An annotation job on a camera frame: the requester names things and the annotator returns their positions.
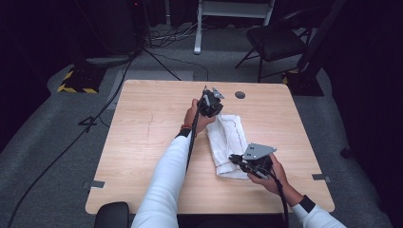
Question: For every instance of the person's left hand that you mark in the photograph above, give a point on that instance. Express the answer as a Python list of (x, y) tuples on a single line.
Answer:
[(196, 118)]

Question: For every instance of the white striped towel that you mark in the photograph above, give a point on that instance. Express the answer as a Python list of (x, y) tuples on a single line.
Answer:
[(228, 142)]

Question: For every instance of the white metal stand frame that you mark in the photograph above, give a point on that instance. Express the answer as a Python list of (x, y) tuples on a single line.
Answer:
[(206, 12)]

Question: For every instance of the grey round table grommet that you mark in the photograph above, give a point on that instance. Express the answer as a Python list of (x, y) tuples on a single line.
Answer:
[(239, 94)]

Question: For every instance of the person's right hand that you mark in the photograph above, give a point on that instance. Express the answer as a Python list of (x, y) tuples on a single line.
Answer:
[(274, 180)]

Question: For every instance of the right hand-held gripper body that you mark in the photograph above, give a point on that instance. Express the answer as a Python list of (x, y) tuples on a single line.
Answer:
[(258, 156)]

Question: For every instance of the black yellow striped base plate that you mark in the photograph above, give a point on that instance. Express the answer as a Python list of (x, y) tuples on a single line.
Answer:
[(80, 80), (301, 83)]

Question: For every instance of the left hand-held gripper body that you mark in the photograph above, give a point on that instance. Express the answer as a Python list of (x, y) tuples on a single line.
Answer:
[(210, 103)]

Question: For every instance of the black slanted stand post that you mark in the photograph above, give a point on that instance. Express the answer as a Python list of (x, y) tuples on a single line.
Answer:
[(320, 34)]

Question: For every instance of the black folding chair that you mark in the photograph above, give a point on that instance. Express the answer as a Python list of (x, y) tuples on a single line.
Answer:
[(274, 41)]

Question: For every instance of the red wristband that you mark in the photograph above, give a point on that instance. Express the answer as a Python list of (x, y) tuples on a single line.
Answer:
[(185, 127)]

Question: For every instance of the grey tape piece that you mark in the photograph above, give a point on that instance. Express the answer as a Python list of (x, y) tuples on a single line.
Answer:
[(320, 177), (95, 184)]

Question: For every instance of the small black floor object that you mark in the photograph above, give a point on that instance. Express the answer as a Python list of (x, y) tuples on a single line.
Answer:
[(345, 153)]

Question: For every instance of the black equipment cabinet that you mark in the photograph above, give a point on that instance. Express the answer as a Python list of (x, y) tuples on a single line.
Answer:
[(120, 25)]

